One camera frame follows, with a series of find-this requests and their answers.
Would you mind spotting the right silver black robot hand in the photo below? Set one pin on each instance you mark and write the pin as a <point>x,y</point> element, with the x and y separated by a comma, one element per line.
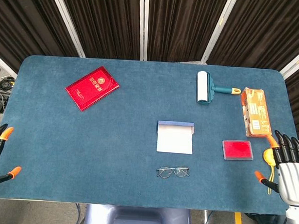
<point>291,179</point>

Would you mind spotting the thin-framed eyeglasses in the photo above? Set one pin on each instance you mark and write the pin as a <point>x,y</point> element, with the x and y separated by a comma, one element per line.
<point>164,173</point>

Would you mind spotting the purple-grey robot base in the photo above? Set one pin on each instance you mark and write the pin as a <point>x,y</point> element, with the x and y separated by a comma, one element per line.
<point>134,219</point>

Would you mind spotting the yellow tape measure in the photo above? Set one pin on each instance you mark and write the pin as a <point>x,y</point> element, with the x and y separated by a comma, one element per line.
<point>268,157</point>

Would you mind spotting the red ink pad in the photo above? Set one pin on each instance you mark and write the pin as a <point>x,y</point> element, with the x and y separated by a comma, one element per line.
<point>237,150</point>

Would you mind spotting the orange cardboard carton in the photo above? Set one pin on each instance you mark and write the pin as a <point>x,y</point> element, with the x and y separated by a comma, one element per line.
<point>257,112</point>

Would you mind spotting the grey metal table leg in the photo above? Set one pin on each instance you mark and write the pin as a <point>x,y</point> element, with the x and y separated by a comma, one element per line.
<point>205,219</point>

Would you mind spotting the white and blue notepad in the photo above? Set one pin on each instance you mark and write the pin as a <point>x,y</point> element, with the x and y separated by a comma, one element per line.
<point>174,141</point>

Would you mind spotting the blue felt table cover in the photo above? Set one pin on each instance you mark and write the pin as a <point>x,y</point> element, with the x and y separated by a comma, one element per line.
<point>113,140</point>

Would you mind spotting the red certificate book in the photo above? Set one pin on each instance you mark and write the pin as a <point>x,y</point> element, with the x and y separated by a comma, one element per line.
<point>91,89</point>

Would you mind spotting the teal white lint roller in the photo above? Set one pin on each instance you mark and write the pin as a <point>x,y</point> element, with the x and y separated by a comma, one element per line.
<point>203,87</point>

